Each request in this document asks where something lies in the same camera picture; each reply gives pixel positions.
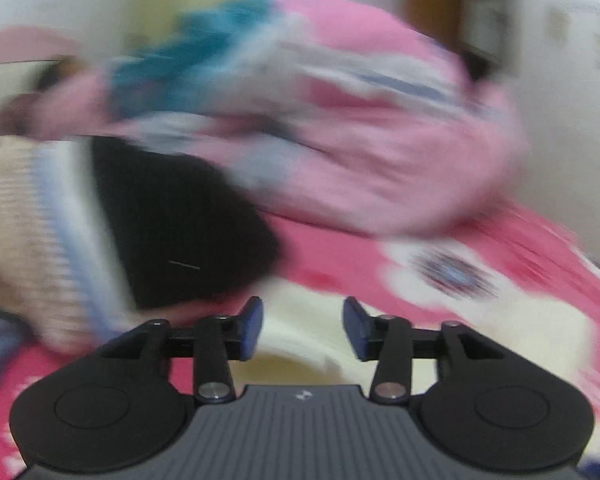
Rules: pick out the pink patterned duvet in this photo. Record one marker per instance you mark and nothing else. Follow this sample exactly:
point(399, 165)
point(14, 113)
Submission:
point(329, 112)

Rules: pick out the cream white fleece sweater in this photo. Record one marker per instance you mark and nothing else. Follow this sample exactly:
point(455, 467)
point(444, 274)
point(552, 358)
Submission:
point(303, 343)

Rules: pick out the pink floral bed blanket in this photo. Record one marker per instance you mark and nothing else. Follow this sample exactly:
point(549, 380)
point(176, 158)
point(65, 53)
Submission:
point(334, 431)

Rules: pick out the black folded garment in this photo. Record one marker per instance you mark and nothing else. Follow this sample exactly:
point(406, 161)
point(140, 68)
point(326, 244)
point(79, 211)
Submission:
point(182, 232)

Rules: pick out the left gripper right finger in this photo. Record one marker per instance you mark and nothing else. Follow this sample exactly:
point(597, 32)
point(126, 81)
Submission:
point(473, 398)

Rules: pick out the stack of folded clothes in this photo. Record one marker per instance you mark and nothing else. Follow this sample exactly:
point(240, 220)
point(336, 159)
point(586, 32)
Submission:
point(59, 269)

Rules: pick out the dark wooden door frame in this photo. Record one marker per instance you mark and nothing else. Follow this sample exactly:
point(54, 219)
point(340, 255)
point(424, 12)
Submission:
point(483, 30)

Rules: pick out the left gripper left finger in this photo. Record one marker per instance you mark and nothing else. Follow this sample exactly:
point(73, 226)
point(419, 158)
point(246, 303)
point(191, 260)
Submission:
point(132, 397)

